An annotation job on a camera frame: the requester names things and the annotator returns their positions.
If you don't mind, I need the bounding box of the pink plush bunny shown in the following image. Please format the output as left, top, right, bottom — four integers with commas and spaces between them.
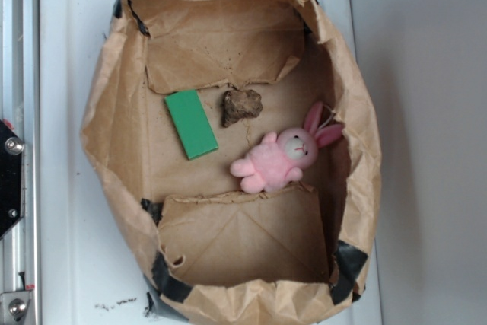
230, 102, 343, 193

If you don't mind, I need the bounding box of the brown rock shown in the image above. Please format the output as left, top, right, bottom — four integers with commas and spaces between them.
222, 90, 263, 128

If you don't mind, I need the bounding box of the green rectangular block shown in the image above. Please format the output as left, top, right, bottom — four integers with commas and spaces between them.
164, 90, 218, 160

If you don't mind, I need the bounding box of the brown paper bag box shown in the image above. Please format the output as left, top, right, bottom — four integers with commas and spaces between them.
81, 0, 381, 324

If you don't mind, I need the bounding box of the white plastic tray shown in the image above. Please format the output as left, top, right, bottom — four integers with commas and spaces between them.
40, 0, 382, 324

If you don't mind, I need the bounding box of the black mounting bracket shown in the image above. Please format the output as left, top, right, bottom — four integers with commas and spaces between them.
0, 119, 25, 239

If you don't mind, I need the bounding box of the aluminium frame rail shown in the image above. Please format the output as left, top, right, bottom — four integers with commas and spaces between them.
1, 0, 41, 324

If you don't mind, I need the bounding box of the silver corner bracket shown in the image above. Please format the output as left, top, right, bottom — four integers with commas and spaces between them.
1, 291, 31, 325

